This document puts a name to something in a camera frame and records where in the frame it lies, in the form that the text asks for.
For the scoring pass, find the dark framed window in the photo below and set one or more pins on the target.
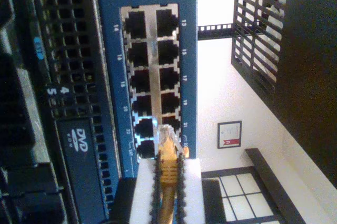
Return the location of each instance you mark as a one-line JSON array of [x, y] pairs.
[[263, 171]]

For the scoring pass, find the black rack server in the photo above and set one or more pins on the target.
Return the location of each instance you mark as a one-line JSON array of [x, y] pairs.
[[39, 103]]

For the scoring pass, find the black metal grille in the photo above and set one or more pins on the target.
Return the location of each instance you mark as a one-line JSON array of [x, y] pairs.
[[258, 37]]

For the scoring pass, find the framed wall picture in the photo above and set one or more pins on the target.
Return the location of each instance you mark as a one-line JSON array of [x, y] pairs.
[[229, 134]]

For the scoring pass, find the blue network switch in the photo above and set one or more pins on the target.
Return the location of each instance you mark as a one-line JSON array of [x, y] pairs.
[[110, 50]]

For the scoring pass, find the black perforated rail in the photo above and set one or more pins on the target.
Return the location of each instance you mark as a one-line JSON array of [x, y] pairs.
[[202, 34]]

